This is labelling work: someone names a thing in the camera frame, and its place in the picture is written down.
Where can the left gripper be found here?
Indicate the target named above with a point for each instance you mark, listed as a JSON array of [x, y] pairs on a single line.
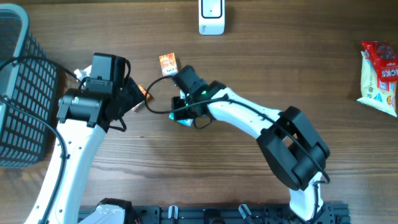
[[132, 94]]

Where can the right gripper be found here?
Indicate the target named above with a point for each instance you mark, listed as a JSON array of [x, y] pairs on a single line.
[[181, 114]]

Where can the orange Kleenex Cherish pack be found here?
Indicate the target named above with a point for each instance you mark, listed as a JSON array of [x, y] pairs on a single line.
[[145, 97]]

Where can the teal Kleenex tissue pack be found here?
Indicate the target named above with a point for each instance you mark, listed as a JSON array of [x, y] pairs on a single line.
[[185, 122]]

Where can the orange Kleenex Enjoy pack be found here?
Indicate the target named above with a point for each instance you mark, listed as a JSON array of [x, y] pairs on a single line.
[[168, 64]]

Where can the yellow chips bag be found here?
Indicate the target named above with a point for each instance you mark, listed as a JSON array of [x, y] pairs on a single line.
[[375, 93]]

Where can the red snack packet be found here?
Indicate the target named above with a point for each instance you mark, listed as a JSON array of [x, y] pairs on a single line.
[[383, 59]]

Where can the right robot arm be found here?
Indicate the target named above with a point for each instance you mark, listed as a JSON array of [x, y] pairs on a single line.
[[293, 149]]

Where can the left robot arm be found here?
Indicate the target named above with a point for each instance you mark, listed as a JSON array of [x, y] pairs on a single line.
[[84, 117]]

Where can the white barcode scanner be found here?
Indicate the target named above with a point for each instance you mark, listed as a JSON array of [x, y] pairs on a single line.
[[211, 17]]

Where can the grey plastic shopping basket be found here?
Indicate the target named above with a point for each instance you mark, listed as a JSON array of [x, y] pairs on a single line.
[[30, 84]]

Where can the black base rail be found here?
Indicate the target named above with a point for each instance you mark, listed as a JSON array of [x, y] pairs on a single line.
[[330, 213]]

